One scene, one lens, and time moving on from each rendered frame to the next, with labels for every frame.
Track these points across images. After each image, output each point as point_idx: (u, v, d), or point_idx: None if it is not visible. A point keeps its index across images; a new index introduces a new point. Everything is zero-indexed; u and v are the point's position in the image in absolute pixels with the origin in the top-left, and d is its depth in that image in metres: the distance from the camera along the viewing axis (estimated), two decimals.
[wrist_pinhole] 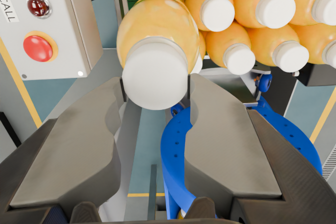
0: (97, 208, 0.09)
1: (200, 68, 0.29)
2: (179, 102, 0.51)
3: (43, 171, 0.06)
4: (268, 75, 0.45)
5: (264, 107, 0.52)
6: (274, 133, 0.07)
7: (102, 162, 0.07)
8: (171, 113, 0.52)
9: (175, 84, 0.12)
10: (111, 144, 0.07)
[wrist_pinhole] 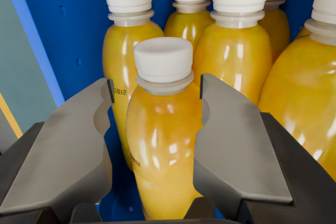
0: None
1: None
2: None
3: (32, 175, 0.06)
4: None
5: None
6: (288, 137, 0.07)
7: (93, 163, 0.06)
8: None
9: (180, 44, 0.13)
10: (101, 145, 0.07)
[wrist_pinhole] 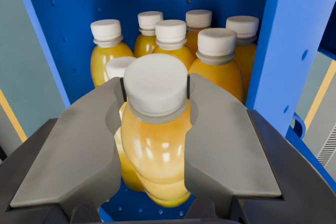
0: (97, 208, 0.09)
1: (185, 90, 0.12)
2: None
3: (43, 171, 0.06)
4: None
5: None
6: (274, 133, 0.07)
7: (102, 162, 0.07)
8: None
9: (132, 62, 0.23)
10: (112, 144, 0.07)
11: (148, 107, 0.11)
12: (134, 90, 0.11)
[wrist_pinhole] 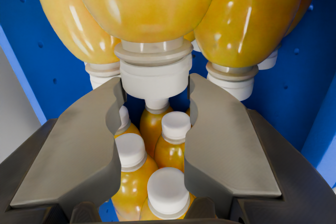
0: (97, 208, 0.09)
1: None
2: None
3: (43, 171, 0.06)
4: None
5: None
6: (274, 133, 0.07)
7: (102, 162, 0.07)
8: None
9: None
10: (111, 144, 0.07)
11: None
12: None
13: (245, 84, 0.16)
